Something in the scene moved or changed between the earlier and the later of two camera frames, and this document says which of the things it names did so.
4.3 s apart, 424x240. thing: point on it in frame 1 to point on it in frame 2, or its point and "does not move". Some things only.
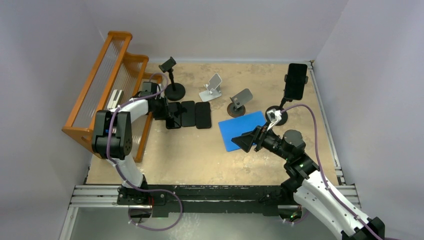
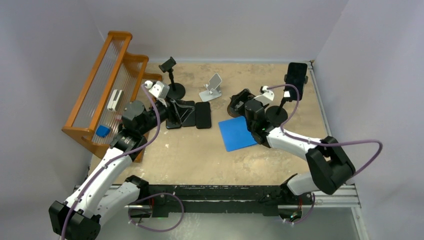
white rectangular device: [116, 99] does not move
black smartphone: [188, 118] does not move
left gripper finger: [178, 111] to [183, 112]
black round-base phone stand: [172, 91] does not move
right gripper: [245, 141] to [242, 97]
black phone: [203, 115] does not move
